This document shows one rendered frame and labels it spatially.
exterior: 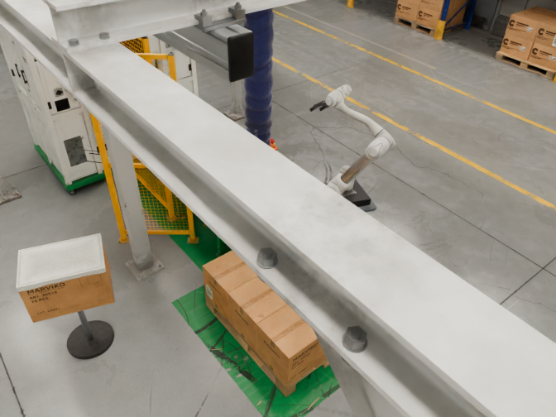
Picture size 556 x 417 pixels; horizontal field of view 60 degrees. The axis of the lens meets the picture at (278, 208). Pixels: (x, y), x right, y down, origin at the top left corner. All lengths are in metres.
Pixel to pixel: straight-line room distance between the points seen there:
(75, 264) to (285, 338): 1.67
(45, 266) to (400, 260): 3.52
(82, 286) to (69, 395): 0.98
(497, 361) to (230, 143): 0.50
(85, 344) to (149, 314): 0.60
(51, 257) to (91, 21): 2.93
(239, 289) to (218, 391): 0.84
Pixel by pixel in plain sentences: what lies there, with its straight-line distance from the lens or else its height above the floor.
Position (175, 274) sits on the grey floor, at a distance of 5.04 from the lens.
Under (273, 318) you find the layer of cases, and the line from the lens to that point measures 3.91.
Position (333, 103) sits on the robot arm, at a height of 1.81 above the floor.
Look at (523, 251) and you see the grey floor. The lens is 5.93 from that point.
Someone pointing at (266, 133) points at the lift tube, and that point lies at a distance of 4.15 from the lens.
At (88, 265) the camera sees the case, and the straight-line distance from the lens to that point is 3.85.
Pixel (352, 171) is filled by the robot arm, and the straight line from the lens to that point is 4.27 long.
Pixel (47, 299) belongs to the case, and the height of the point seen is 0.83.
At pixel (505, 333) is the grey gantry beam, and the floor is 3.22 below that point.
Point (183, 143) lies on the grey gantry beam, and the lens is 0.80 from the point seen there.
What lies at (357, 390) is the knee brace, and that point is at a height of 3.01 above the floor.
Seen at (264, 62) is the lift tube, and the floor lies 2.18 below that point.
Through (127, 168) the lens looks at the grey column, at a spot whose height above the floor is 1.24.
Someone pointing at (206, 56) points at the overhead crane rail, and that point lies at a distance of 1.40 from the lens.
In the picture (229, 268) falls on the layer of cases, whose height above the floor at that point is 0.54.
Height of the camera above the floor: 3.64
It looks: 39 degrees down
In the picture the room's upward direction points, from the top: 2 degrees clockwise
